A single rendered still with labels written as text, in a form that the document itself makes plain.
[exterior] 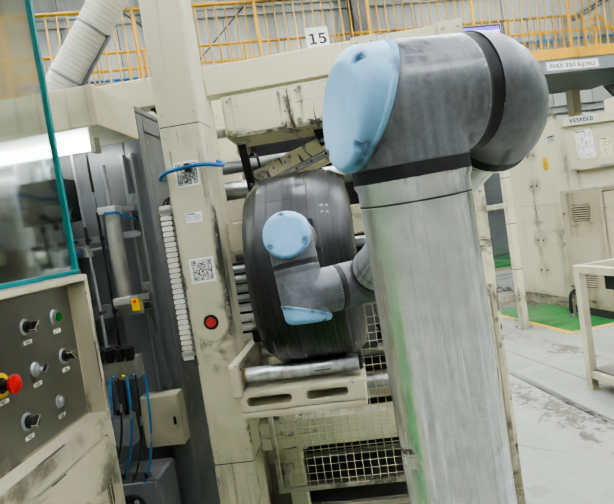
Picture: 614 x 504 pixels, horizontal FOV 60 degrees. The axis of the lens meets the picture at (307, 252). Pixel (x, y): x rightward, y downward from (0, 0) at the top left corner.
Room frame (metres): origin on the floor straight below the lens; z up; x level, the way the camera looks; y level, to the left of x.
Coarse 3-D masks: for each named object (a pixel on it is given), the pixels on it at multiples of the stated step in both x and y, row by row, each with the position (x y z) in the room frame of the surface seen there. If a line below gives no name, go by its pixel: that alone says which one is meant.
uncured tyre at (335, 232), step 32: (256, 192) 1.52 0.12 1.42; (288, 192) 1.48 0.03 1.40; (320, 192) 1.45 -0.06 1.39; (256, 224) 1.43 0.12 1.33; (320, 224) 1.39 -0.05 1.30; (352, 224) 1.47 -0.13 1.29; (256, 256) 1.40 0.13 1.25; (320, 256) 1.37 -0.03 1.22; (352, 256) 1.40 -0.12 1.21; (256, 288) 1.40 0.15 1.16; (256, 320) 1.44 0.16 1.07; (352, 320) 1.41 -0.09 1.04; (288, 352) 1.47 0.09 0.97; (320, 352) 1.48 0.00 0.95; (352, 352) 1.52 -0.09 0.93
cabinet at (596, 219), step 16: (560, 192) 5.43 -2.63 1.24; (576, 192) 5.20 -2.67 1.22; (592, 192) 4.99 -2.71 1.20; (608, 192) 4.92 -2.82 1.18; (576, 208) 5.23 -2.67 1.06; (592, 208) 5.02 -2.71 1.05; (608, 208) 4.92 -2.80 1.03; (576, 224) 5.26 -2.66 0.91; (592, 224) 5.04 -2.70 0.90; (608, 224) 4.92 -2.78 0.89; (576, 240) 5.28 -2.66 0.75; (592, 240) 5.07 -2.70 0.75; (608, 240) 4.92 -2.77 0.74; (576, 256) 5.31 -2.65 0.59; (592, 256) 5.09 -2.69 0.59; (608, 256) 4.92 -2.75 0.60; (592, 288) 5.15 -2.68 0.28; (576, 304) 5.40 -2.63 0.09; (592, 304) 5.17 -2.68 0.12; (608, 304) 4.96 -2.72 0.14
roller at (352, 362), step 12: (312, 360) 1.52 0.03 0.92; (324, 360) 1.51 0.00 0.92; (336, 360) 1.50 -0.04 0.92; (348, 360) 1.49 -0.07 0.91; (360, 360) 1.49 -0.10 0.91; (252, 372) 1.52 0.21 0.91; (264, 372) 1.51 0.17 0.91; (276, 372) 1.51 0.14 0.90; (288, 372) 1.51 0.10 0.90; (300, 372) 1.50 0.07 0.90; (312, 372) 1.50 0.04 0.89; (324, 372) 1.50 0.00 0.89; (336, 372) 1.51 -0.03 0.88
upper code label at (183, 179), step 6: (180, 162) 1.61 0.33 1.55; (186, 162) 1.60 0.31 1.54; (192, 162) 1.60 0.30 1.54; (192, 168) 1.60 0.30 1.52; (198, 168) 1.60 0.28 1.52; (180, 174) 1.61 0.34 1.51; (186, 174) 1.60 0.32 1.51; (192, 174) 1.60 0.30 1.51; (198, 174) 1.60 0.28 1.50; (180, 180) 1.61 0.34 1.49; (186, 180) 1.60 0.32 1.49; (192, 180) 1.60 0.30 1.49; (198, 180) 1.60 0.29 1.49; (180, 186) 1.61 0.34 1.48; (186, 186) 1.60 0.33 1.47
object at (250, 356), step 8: (248, 344) 1.74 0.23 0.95; (256, 344) 1.77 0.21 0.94; (240, 352) 1.64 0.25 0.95; (248, 352) 1.64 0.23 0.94; (256, 352) 1.75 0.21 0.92; (240, 360) 1.54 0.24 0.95; (248, 360) 1.63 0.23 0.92; (256, 360) 1.73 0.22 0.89; (264, 360) 1.86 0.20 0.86; (232, 368) 1.49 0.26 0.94; (240, 368) 1.50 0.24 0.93; (232, 376) 1.48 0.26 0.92; (240, 376) 1.50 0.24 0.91; (232, 384) 1.49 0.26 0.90; (240, 384) 1.49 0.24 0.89; (232, 392) 1.49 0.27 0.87; (240, 392) 1.48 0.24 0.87
